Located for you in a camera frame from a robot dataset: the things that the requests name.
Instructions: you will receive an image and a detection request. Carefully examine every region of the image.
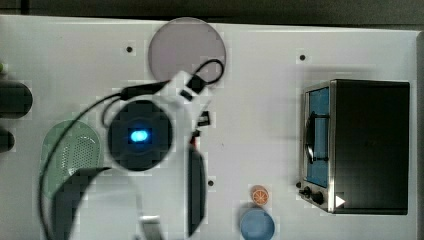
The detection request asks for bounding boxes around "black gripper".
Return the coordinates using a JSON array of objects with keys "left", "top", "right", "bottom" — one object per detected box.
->
[{"left": 192, "top": 111, "right": 211, "bottom": 137}]

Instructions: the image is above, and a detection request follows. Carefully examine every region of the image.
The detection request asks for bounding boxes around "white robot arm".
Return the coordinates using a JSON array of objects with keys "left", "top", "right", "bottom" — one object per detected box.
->
[{"left": 50, "top": 71, "right": 212, "bottom": 240}]

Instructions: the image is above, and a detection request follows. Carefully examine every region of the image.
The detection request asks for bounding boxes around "green oval strainer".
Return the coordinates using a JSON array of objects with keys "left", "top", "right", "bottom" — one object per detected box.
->
[{"left": 42, "top": 121, "right": 103, "bottom": 199}]

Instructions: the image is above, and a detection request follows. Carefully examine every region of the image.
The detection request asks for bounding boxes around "grey round plate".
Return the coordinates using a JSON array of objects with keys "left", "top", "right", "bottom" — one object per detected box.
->
[{"left": 147, "top": 17, "right": 227, "bottom": 81}]

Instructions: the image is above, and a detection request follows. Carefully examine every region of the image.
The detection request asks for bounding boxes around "orange slice toy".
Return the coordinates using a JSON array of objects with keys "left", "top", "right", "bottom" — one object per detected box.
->
[{"left": 251, "top": 185, "right": 269, "bottom": 206}]

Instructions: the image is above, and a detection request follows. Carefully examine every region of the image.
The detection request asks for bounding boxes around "blue bowl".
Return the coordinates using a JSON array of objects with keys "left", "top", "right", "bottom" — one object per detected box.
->
[{"left": 239, "top": 208, "right": 275, "bottom": 240}]

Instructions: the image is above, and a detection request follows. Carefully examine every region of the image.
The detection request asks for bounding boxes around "black toaster oven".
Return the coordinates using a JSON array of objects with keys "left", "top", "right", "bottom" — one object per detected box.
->
[{"left": 296, "top": 79, "right": 410, "bottom": 215}]

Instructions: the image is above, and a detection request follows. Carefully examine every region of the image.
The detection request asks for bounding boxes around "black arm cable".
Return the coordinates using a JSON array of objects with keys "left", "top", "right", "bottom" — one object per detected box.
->
[{"left": 37, "top": 58, "right": 225, "bottom": 240}]

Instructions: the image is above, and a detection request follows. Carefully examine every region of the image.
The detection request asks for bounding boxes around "small black cylinder post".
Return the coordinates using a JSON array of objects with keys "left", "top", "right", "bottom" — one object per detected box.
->
[{"left": 0, "top": 129, "right": 15, "bottom": 153}]

